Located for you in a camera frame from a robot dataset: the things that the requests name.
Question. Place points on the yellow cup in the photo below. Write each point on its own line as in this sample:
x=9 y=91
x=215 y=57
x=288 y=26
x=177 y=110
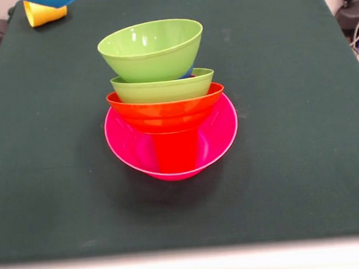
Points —
x=46 y=16

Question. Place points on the dark blue bowl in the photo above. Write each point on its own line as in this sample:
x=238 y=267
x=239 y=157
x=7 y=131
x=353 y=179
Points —
x=188 y=73

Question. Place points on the light blue bowl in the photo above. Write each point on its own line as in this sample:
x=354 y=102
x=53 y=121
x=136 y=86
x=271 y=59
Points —
x=53 y=0

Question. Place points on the dark green tablecloth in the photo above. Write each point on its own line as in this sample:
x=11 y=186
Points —
x=80 y=209

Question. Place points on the large pink bowl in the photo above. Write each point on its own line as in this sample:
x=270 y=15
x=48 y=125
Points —
x=219 y=131

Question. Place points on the orange bowl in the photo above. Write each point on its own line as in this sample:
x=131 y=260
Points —
x=169 y=116

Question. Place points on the green bowl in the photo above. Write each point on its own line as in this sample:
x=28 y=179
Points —
x=149 y=56
x=164 y=91

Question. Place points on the red cup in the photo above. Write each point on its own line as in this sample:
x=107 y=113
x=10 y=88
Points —
x=176 y=153

